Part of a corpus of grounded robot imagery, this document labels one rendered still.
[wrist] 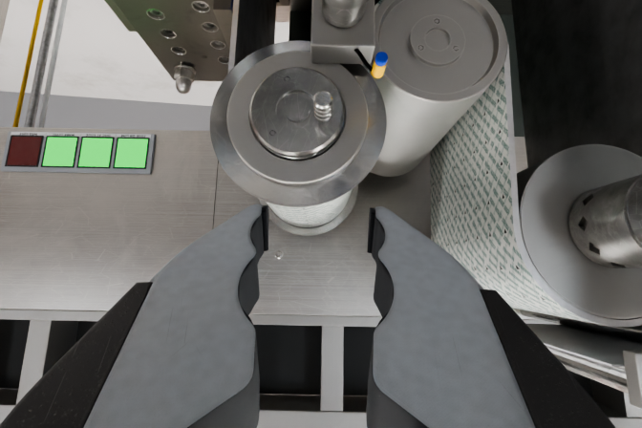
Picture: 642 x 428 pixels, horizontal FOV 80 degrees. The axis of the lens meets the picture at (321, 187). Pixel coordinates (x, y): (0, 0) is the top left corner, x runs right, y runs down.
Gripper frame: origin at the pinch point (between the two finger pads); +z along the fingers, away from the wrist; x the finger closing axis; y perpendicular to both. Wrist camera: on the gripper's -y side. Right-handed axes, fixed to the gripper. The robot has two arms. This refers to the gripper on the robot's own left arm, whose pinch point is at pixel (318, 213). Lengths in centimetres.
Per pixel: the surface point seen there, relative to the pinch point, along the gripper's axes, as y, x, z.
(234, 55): -1.1, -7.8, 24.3
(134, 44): 28, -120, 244
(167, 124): 99, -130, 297
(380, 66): -1.9, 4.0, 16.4
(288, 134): 3.5, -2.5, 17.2
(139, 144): 18, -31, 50
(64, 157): 19, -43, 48
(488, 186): 9.5, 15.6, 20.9
